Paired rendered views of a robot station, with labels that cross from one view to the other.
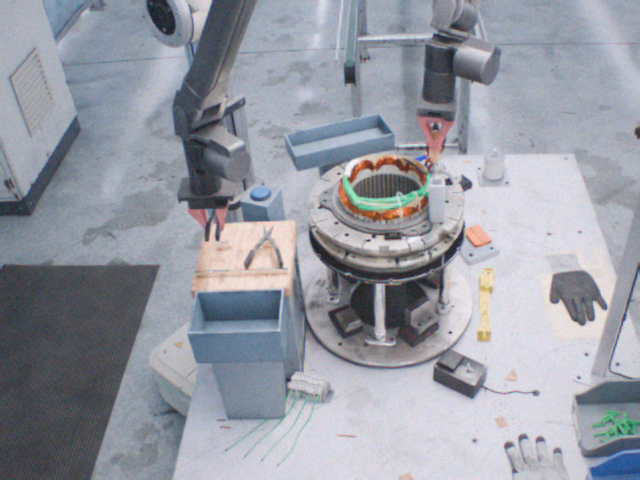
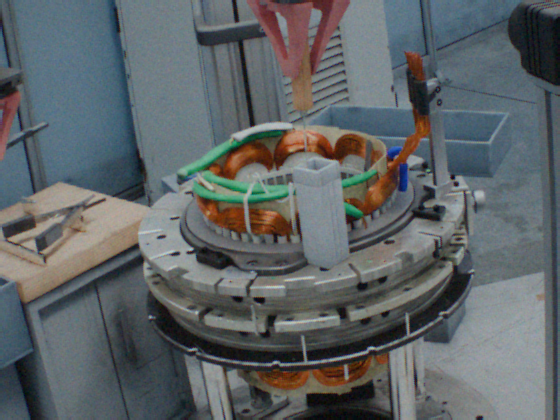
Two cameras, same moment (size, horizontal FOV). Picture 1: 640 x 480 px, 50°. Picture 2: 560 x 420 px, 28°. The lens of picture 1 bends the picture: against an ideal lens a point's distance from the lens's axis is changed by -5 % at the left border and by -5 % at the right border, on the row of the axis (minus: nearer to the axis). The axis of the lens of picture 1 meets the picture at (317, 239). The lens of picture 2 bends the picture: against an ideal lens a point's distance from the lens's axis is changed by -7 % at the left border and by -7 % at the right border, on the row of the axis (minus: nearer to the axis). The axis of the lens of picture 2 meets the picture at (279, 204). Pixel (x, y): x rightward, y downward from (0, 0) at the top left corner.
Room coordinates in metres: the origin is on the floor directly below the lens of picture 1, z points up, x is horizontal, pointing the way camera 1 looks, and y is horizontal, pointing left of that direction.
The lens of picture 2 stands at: (0.35, -0.80, 1.55)
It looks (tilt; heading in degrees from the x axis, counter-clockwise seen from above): 23 degrees down; 40
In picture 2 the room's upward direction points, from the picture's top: 8 degrees counter-clockwise
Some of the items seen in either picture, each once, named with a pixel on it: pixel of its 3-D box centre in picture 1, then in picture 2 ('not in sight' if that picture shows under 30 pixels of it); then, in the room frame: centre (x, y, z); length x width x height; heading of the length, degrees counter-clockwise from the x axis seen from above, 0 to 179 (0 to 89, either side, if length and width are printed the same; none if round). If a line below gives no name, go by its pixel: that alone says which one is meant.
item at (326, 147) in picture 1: (342, 181); (416, 229); (1.48, -0.08, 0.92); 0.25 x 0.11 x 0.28; 103
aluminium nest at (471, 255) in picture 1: (472, 242); not in sight; (1.34, -0.39, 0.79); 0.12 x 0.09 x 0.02; 17
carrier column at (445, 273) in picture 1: (445, 270); (403, 414); (1.13, -0.27, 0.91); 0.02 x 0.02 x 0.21
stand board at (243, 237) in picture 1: (245, 258); (44, 237); (1.07, 0.15, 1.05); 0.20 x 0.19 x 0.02; 174
